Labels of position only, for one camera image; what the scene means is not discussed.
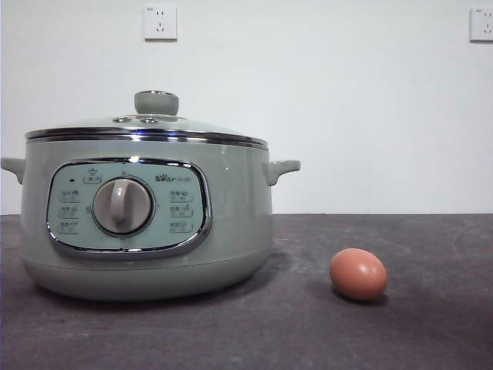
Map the white wall socket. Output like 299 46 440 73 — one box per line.
468 7 493 44
143 5 179 42

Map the brown egg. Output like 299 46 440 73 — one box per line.
329 247 388 302

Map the pale green electric cooking pot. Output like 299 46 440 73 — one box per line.
0 134 302 302

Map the glass lid with green knob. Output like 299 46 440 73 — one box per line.
24 89 269 150

